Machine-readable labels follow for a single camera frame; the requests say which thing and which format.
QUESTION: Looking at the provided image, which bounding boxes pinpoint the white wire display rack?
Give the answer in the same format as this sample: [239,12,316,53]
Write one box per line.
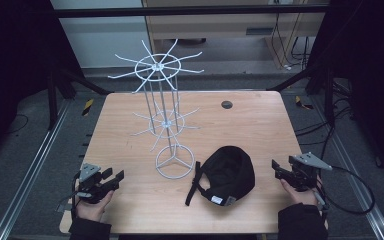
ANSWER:
[107,38,205,181]

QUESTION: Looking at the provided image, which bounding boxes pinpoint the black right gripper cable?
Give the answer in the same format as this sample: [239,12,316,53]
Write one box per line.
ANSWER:
[314,165,376,215]

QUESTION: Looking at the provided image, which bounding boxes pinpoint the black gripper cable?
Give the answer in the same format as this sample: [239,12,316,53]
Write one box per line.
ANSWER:
[314,165,376,215]
[56,170,83,219]

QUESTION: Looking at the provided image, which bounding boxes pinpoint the person's right hand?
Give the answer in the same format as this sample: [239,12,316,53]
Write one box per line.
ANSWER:
[279,177,324,207]

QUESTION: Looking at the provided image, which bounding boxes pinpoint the black baseball cap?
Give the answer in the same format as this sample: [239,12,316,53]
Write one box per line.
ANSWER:
[184,145,256,207]

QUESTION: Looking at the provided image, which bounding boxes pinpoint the yellow black hazard tape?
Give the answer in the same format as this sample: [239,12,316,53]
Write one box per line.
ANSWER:
[81,97,95,117]
[294,95,315,111]

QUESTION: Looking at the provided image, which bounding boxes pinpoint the thin black floor cable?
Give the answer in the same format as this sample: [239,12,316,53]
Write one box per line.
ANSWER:
[5,113,30,135]

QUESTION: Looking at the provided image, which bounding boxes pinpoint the person's left hand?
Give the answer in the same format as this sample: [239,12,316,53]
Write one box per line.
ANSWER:
[75,189,115,223]

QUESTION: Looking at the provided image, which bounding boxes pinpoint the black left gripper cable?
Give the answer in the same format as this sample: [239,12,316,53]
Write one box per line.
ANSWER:
[56,170,83,219]

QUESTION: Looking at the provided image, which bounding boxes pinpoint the aluminium floor rail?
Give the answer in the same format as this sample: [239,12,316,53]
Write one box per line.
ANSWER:
[0,99,72,240]
[311,94,384,240]

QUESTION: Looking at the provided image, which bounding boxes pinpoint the hanging black desk cables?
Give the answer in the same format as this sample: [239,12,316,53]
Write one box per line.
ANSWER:
[270,12,312,72]

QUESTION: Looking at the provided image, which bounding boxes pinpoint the black metal frame leg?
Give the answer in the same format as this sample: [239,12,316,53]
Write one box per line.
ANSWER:
[267,64,337,126]
[45,66,114,132]

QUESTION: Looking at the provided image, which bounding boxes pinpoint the black horizontal frame bar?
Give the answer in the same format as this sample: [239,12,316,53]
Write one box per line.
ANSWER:
[51,4,331,19]

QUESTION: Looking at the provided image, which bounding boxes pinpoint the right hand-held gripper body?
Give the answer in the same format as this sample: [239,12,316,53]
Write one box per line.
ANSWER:
[281,151,333,193]

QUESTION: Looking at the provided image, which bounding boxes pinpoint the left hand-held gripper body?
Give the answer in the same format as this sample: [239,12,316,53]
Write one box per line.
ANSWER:
[74,162,115,205]

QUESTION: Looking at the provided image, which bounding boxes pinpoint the black floor cables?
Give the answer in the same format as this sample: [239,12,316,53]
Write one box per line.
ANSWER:
[294,79,359,161]

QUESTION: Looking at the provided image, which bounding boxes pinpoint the white cabinet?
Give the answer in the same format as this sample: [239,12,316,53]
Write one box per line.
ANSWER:
[49,0,153,70]

